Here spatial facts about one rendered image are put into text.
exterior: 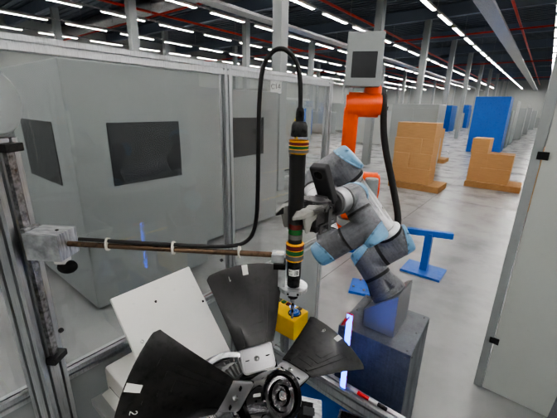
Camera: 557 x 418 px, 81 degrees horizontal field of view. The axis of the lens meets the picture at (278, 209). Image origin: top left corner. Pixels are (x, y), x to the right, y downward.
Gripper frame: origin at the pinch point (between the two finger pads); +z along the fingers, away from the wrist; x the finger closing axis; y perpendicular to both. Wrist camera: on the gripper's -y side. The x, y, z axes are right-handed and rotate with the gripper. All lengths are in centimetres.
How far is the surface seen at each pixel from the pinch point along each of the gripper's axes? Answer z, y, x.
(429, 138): -769, 37, 178
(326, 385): -37, 82, 7
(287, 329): -34, 64, 25
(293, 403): 4.2, 46.7, -6.9
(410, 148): -769, 64, 218
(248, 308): -0.5, 31.4, 13.2
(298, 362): -7.7, 47.1, 0.3
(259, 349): 2.6, 39.0, 5.9
